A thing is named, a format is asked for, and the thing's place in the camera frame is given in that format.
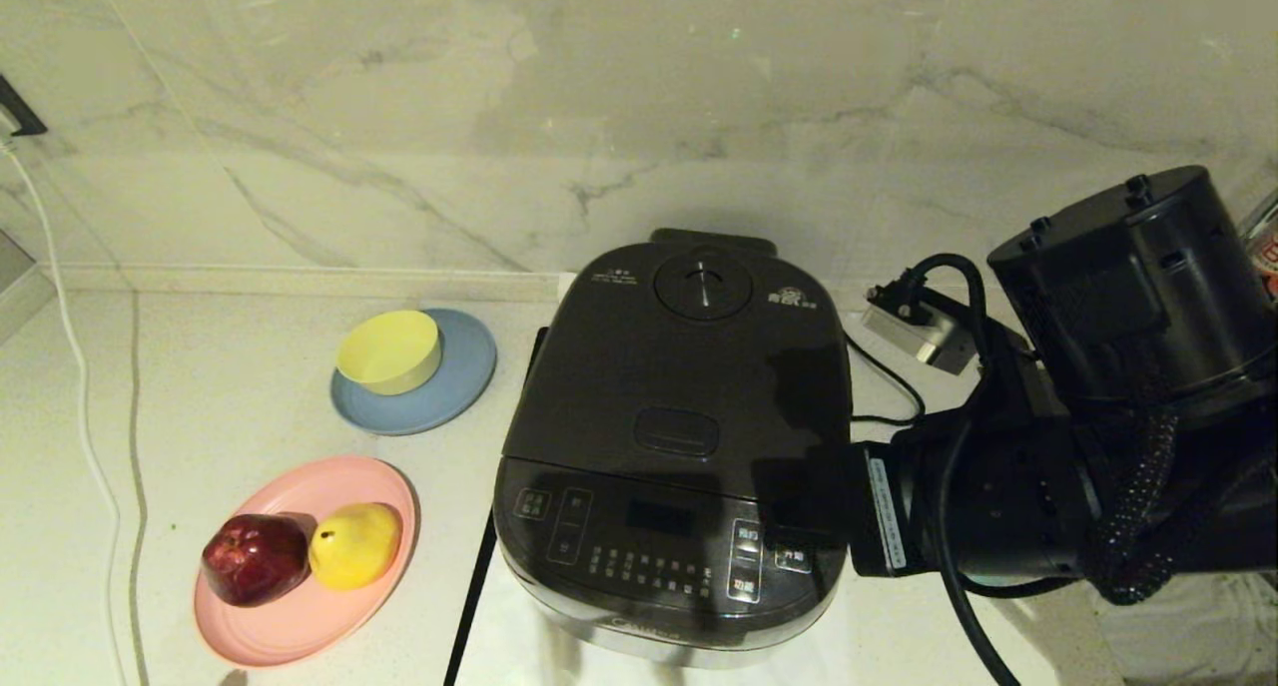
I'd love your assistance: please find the black rice cooker lid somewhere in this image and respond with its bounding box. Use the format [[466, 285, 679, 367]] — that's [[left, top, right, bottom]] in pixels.
[[499, 228, 853, 502]]

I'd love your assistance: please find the yellow bowl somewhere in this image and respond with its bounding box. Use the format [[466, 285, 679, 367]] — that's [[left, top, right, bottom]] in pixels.
[[335, 310, 443, 396]]

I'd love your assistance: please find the red label bottle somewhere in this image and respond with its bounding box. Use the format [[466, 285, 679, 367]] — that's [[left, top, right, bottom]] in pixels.
[[1243, 192, 1278, 308]]

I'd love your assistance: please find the blue plate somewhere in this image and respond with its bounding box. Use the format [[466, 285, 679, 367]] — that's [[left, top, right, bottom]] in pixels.
[[330, 309, 499, 437]]

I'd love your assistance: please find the yellow pear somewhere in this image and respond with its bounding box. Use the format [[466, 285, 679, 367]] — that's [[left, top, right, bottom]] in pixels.
[[308, 502, 403, 592]]

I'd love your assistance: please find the pink plate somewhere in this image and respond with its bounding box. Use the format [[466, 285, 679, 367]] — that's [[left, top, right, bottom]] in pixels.
[[194, 454, 421, 668]]

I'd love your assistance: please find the red apple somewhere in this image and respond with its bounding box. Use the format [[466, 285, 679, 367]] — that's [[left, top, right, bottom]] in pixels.
[[201, 512, 315, 608]]

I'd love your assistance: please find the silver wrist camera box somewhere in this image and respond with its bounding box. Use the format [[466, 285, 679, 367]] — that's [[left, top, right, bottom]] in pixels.
[[862, 284, 977, 375]]

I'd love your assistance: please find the black braided cable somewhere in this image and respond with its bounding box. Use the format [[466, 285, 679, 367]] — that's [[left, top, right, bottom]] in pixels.
[[1086, 406, 1181, 607]]

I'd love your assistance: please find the black power cord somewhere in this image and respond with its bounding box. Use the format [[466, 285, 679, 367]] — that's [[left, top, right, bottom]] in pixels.
[[844, 332, 925, 427]]

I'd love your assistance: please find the white cable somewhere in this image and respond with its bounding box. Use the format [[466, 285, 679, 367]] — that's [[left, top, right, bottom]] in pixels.
[[0, 132, 138, 686]]

